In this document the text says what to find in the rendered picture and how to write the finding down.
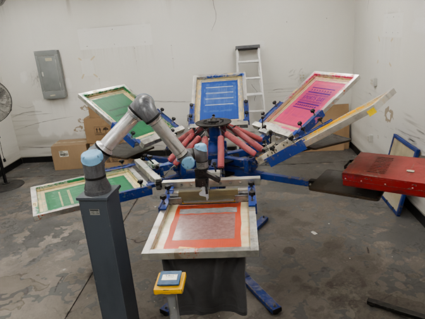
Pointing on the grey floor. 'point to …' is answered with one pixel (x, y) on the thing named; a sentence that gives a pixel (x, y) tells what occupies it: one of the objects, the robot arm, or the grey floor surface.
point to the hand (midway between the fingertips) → (208, 197)
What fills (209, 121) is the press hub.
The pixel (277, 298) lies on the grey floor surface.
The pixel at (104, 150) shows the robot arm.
